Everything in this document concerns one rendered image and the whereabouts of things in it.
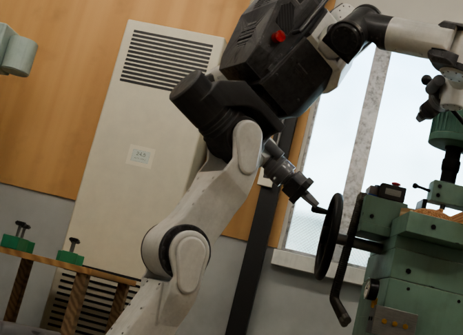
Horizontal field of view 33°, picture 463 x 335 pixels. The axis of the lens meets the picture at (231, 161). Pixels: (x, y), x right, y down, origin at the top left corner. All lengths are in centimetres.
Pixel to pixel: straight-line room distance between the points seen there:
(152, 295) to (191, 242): 16
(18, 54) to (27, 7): 69
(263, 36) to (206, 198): 46
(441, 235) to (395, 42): 58
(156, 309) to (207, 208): 29
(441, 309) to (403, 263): 17
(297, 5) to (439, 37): 41
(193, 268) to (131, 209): 185
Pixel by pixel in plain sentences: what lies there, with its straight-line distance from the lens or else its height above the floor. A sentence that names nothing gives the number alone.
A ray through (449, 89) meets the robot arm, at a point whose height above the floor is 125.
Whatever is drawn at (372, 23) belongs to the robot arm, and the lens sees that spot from 207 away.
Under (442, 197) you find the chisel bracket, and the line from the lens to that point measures 259.
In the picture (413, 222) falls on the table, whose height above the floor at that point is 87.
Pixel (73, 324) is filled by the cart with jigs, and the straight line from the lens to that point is 306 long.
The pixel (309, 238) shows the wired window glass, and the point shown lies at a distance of 402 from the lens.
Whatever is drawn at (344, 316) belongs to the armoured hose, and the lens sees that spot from 236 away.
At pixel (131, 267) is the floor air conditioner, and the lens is 374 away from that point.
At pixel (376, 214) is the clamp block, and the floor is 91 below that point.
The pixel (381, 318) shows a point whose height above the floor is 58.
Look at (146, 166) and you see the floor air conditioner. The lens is 380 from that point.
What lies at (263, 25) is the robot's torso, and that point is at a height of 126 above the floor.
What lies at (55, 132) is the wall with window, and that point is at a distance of 428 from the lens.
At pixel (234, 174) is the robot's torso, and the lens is 203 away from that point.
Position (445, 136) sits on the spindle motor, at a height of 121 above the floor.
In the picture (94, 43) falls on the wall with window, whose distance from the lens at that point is 438.
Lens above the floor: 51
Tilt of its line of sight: 11 degrees up
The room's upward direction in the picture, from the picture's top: 14 degrees clockwise
